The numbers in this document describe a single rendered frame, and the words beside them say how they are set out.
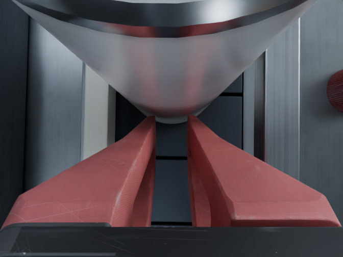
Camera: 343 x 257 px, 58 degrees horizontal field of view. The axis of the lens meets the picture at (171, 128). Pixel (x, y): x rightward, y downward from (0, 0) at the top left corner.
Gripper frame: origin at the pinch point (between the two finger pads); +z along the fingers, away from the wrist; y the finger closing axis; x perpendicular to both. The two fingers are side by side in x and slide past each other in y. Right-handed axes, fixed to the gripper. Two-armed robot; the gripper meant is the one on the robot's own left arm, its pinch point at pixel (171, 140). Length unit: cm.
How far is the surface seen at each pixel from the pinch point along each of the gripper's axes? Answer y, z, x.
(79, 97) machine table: 7.0, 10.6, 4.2
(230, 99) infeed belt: -3.5, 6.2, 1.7
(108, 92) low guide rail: 3.0, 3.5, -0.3
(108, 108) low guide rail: 3.0, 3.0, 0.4
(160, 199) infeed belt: 0.7, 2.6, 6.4
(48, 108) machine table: 9.3, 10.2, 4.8
